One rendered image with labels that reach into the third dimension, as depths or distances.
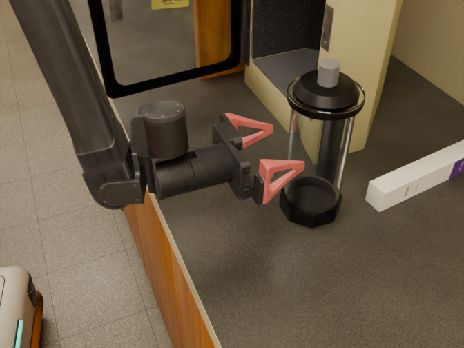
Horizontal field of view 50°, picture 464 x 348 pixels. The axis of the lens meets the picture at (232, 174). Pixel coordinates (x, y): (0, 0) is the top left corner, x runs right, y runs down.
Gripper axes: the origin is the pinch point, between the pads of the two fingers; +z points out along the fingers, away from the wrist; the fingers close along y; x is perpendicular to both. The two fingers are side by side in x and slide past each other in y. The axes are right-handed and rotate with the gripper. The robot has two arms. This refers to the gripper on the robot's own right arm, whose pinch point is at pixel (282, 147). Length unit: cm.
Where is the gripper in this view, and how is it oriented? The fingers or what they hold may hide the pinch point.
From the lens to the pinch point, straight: 73.2
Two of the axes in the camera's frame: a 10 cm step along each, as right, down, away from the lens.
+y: -4.0, -6.1, 6.9
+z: 9.2, -2.4, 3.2
